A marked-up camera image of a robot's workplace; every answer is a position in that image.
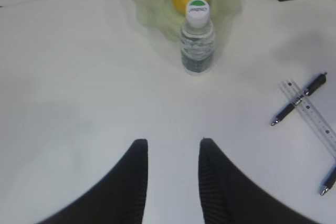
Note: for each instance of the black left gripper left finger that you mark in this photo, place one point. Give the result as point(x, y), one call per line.
point(119, 197)

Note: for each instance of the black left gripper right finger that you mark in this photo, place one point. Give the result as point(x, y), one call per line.
point(229, 196)

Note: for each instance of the clear plastic ruler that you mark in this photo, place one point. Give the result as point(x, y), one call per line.
point(310, 114)

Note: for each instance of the clear plastic water bottle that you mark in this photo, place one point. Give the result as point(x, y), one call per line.
point(197, 37)

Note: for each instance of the black pen lower middle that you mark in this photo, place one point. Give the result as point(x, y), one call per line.
point(328, 182)

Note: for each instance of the black pen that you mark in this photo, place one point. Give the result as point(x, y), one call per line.
point(328, 182)
point(309, 89)

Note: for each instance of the black pen upper left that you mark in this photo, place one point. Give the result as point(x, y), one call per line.
point(309, 89)

